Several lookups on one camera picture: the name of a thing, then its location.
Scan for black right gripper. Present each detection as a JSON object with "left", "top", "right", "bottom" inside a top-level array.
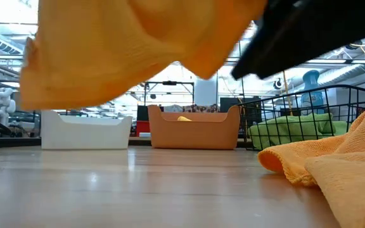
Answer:
[{"left": 231, "top": 0, "right": 365, "bottom": 80}]

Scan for green microfiber towel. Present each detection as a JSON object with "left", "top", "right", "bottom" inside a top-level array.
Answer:
[
  {"left": 248, "top": 113, "right": 333, "bottom": 150},
  {"left": 317, "top": 119, "right": 350, "bottom": 137}
]

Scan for orange microfiber towel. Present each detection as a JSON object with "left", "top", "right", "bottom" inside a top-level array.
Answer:
[
  {"left": 258, "top": 105, "right": 365, "bottom": 228},
  {"left": 20, "top": 0, "right": 268, "bottom": 111}
]

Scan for orange plastic basket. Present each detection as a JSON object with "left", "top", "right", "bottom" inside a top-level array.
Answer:
[{"left": 147, "top": 104, "right": 241, "bottom": 150}]

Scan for red storage box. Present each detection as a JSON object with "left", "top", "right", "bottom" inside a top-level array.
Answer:
[{"left": 136, "top": 120, "right": 151, "bottom": 137}]

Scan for white plastic basket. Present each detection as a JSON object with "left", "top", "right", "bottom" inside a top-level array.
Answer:
[{"left": 41, "top": 110, "right": 133, "bottom": 151}]

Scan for yellow extension cord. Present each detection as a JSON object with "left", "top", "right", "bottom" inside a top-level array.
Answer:
[{"left": 282, "top": 71, "right": 294, "bottom": 117}]

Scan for black hanging cable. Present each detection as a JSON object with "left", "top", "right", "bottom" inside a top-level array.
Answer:
[{"left": 238, "top": 41, "right": 245, "bottom": 99}]

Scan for black overhead rail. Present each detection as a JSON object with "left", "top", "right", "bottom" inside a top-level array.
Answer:
[{"left": 0, "top": 53, "right": 365, "bottom": 65}]

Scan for black ceiling cable reel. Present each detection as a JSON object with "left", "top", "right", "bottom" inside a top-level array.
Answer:
[{"left": 343, "top": 39, "right": 364, "bottom": 51}]

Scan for black metal frame stand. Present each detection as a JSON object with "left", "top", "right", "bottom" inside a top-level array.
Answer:
[{"left": 143, "top": 80, "right": 195, "bottom": 107}]

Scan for black metal table frame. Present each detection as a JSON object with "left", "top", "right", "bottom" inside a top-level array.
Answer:
[{"left": 0, "top": 136, "right": 253, "bottom": 149}]

